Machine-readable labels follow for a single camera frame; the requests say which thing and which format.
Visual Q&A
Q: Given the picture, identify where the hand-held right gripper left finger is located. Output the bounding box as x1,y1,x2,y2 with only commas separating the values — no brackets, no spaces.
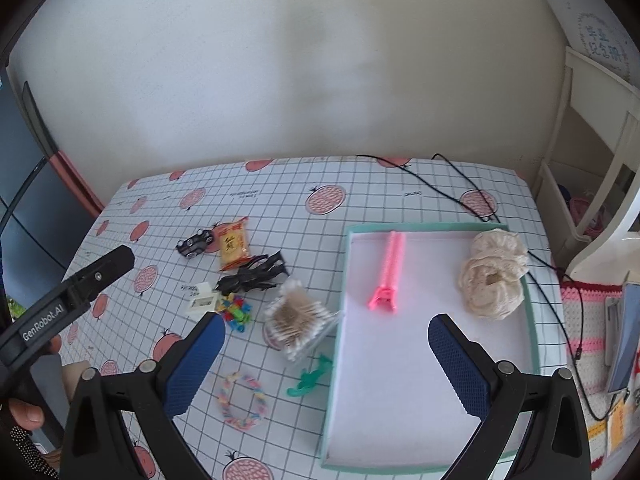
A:
60,312,226,480

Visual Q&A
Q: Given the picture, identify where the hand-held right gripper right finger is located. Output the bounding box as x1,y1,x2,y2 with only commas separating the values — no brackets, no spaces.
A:
427,312,593,480

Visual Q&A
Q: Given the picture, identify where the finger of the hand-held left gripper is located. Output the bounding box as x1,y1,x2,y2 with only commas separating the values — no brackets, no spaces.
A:
62,245,136,307

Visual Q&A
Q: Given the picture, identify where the pastel chenille bracelet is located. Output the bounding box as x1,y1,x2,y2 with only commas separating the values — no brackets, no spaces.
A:
217,371,267,431

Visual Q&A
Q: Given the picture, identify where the small white frame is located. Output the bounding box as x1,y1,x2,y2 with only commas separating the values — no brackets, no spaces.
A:
186,282,218,317

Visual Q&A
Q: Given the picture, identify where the teal cardboard tray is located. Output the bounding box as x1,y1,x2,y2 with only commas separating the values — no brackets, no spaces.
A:
320,222,543,473

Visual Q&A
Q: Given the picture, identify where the colourful pompom toy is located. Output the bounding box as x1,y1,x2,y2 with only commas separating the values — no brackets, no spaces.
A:
220,294,251,333

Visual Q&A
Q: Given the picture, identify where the black figurine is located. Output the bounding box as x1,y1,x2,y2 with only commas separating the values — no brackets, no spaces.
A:
215,250,290,297

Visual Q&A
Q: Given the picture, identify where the box of cotton swabs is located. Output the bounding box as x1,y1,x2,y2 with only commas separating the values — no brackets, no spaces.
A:
262,280,343,363

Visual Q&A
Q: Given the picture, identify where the person's left hand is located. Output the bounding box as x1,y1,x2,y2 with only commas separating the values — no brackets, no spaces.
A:
5,397,41,438

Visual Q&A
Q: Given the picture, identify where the cream lace scrunchie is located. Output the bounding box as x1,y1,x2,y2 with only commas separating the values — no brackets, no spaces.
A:
459,229,530,322

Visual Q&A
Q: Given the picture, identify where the pink board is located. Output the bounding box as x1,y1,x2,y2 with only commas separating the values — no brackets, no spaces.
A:
47,150,106,218

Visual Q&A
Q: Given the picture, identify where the black toy car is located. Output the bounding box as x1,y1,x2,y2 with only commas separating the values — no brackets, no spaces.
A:
175,228,216,261

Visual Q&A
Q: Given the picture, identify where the green hair clip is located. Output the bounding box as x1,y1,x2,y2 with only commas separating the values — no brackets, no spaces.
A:
286,354,335,398

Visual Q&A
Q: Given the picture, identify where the dark monitor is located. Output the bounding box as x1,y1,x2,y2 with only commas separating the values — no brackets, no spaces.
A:
0,65,61,311

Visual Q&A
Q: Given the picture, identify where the pink hair roller pair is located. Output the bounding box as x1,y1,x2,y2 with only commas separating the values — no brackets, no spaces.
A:
367,230,406,313

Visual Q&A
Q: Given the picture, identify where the orange snack packet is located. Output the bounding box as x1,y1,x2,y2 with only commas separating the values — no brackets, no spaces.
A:
217,216,256,272

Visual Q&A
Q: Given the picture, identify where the pink white crochet cloth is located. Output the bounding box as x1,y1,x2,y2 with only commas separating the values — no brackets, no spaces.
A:
560,280,640,471

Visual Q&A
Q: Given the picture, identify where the checkered fruit print tablecloth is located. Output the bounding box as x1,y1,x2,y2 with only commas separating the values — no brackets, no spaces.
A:
60,156,568,480

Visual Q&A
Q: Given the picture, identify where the grey blue phone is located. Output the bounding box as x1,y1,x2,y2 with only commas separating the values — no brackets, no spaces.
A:
605,282,640,393

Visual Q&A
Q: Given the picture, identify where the white shelf unit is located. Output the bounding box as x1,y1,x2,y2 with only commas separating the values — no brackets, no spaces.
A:
532,45,640,271

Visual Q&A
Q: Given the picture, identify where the white printed album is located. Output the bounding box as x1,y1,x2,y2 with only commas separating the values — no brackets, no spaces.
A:
532,0,640,91

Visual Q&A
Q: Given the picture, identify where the black cable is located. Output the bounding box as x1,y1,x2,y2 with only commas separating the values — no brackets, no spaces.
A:
432,153,628,421
356,154,493,222

